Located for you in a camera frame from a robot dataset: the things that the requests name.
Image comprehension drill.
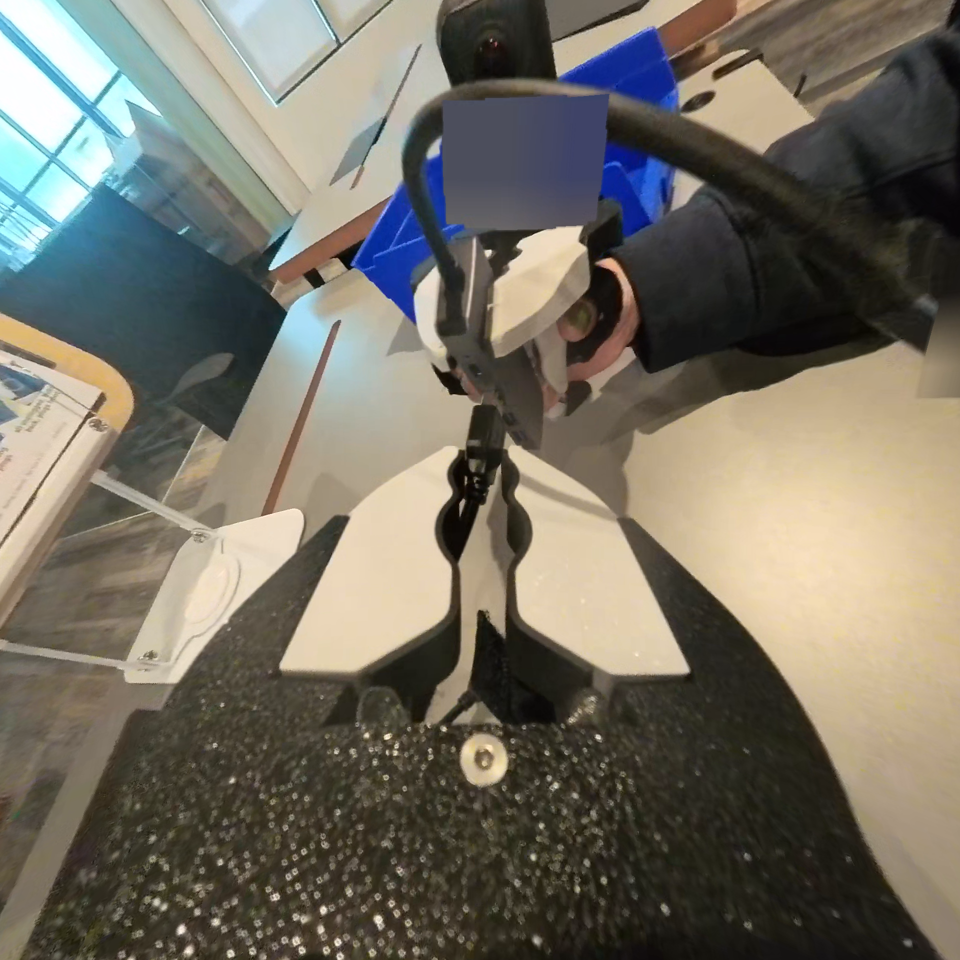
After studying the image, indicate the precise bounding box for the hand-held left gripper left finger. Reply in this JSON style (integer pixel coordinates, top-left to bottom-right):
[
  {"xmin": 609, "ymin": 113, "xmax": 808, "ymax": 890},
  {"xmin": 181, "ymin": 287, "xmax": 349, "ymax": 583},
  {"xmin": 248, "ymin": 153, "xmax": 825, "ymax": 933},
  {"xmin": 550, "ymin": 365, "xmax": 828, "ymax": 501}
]
[{"xmin": 277, "ymin": 444, "xmax": 462, "ymax": 684}]

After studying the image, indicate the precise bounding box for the black partition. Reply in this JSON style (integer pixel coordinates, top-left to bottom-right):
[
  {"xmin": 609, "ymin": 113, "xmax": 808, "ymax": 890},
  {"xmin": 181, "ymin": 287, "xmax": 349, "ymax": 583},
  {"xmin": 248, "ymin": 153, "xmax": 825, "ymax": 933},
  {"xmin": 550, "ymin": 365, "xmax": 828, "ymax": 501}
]
[{"xmin": 0, "ymin": 183, "xmax": 290, "ymax": 444}]

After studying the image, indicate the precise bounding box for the blue plastic bin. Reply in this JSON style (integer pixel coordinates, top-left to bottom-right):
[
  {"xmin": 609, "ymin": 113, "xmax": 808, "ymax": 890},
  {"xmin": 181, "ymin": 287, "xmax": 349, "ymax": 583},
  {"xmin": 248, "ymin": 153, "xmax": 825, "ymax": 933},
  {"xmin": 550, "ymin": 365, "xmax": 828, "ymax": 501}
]
[{"xmin": 352, "ymin": 26, "xmax": 681, "ymax": 327}]

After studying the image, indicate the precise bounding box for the black usb cable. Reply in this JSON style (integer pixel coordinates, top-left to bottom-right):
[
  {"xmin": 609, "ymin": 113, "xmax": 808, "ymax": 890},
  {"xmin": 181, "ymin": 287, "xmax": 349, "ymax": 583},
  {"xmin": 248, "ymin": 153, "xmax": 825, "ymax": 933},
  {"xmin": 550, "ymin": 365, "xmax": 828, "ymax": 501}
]
[{"xmin": 435, "ymin": 403, "xmax": 510, "ymax": 727}]

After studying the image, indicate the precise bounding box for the person's right forearm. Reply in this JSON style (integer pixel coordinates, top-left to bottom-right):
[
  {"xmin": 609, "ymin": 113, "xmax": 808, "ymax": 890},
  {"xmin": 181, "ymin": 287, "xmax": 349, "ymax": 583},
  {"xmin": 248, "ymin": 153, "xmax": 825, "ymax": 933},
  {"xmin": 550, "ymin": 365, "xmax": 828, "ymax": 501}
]
[{"xmin": 630, "ymin": 30, "xmax": 960, "ymax": 376}]

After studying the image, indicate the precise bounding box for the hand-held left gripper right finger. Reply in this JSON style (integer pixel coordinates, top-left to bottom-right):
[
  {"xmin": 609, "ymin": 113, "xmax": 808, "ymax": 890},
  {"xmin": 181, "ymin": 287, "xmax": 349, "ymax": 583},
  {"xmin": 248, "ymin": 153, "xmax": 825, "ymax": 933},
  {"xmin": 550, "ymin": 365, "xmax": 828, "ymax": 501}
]
[{"xmin": 498, "ymin": 450, "xmax": 691, "ymax": 690}]

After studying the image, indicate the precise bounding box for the black hub cable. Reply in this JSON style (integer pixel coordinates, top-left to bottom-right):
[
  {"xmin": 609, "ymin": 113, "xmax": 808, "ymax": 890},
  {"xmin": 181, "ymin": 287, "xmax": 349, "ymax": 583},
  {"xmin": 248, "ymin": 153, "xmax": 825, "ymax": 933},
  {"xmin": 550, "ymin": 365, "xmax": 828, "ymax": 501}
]
[{"xmin": 401, "ymin": 81, "xmax": 940, "ymax": 354}]

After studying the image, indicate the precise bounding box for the printed instruction sheet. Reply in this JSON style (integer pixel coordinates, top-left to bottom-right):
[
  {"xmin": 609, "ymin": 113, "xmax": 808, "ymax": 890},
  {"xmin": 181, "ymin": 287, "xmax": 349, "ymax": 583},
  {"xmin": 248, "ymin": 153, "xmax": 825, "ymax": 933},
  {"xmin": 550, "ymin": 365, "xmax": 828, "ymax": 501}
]
[{"xmin": 0, "ymin": 346, "xmax": 106, "ymax": 549}]

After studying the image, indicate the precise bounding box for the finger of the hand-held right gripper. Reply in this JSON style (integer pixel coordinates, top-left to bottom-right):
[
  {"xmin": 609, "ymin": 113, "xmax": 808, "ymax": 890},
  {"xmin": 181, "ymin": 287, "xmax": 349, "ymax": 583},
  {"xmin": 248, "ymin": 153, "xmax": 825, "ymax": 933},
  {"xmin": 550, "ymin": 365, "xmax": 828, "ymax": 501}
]
[
  {"xmin": 487, "ymin": 228, "xmax": 595, "ymax": 359},
  {"xmin": 412, "ymin": 258, "xmax": 459, "ymax": 376}
]

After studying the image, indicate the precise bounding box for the person's right hand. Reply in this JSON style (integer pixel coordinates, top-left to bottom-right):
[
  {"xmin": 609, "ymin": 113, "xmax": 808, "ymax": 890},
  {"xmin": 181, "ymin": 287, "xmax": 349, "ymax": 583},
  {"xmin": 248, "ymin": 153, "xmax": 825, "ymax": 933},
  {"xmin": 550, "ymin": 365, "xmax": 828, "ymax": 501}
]
[{"xmin": 543, "ymin": 258, "xmax": 642, "ymax": 421}]

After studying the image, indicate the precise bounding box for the white document stand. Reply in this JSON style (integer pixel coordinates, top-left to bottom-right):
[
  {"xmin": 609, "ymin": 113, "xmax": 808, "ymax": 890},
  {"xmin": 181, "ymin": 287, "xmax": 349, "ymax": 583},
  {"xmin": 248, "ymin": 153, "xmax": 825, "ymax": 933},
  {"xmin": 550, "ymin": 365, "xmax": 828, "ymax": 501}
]
[{"xmin": 0, "ymin": 420, "xmax": 306, "ymax": 685}]

